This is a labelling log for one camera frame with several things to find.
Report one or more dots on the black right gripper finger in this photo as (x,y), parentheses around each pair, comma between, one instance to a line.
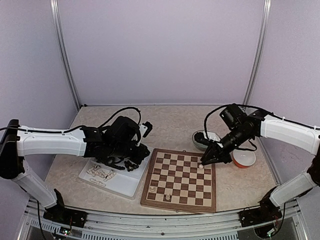
(210,154)
(222,157)

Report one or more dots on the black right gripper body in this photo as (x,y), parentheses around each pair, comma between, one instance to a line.
(239,137)

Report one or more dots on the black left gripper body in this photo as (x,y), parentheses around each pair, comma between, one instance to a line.
(120,150)

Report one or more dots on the white plastic divided tray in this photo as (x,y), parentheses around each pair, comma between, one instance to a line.
(124,184)

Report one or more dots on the wooden chess board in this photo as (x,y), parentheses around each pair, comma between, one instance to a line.
(192,189)

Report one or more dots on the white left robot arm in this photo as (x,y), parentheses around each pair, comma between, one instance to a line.
(120,140)

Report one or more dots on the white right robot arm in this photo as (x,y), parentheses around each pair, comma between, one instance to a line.
(262,123)

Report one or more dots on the pile of dark chess pieces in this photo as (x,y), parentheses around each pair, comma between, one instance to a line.
(121,165)

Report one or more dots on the pile of white chess pieces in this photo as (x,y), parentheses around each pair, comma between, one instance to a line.
(100,176)

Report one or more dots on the green ceramic bowl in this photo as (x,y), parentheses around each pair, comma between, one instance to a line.
(212,137)

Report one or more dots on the orange white bowl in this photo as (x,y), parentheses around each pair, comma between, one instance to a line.
(243,158)

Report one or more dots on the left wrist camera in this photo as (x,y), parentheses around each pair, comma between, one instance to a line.
(145,128)

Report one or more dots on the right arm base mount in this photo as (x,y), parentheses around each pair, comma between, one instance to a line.
(256,216)

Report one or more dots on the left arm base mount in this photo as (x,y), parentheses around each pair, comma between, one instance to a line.
(67,216)

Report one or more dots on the front aluminium rail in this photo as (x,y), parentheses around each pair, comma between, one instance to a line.
(103,225)

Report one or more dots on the right aluminium frame post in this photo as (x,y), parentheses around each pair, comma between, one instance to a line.
(259,51)

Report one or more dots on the aluminium frame post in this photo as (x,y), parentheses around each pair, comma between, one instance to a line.
(259,51)
(54,5)

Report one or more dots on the left aluminium frame post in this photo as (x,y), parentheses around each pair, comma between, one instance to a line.
(54,5)

